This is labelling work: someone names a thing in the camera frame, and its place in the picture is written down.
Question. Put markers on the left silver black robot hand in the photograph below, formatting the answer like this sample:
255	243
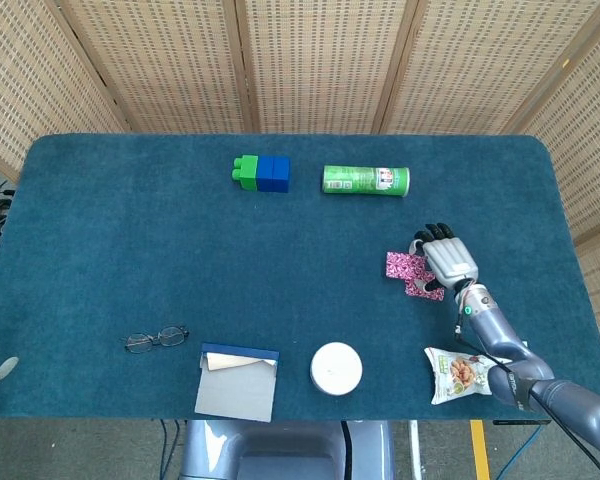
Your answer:
2	371

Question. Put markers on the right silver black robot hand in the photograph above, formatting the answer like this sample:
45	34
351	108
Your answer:
452	262

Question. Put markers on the pink patterned playing card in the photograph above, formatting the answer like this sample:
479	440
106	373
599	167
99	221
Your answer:
410	289
400	265

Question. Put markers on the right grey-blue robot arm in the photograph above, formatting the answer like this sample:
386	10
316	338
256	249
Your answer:
500	335

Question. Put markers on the white nut snack bag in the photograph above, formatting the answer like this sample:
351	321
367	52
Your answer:
455	372

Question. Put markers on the green chip can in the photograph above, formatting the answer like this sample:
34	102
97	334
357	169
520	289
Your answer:
360	180

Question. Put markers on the clear round plastic tub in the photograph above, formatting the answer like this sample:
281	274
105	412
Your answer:
336	369

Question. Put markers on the thin-framed eyeglasses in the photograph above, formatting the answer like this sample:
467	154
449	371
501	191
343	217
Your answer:
169	337

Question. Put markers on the black bar under table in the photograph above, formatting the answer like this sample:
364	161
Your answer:
522	422

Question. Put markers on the woven rattan screen panel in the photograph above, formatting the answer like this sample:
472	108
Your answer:
595	150
480	65
320	65
30	75
165	65

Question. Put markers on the white table leg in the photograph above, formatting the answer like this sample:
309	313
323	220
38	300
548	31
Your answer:
415	450

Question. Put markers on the blue building block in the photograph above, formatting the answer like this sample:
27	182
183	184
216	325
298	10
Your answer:
266	174
281	175

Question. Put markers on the blue carpet table cover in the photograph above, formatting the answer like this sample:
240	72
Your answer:
180	260

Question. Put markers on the green building block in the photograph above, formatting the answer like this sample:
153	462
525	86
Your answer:
246	173

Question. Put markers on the blue box with grey flap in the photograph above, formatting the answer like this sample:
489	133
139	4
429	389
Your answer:
235	392

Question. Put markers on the grey-blue robot torso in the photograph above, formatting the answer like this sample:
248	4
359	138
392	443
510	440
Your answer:
280	450

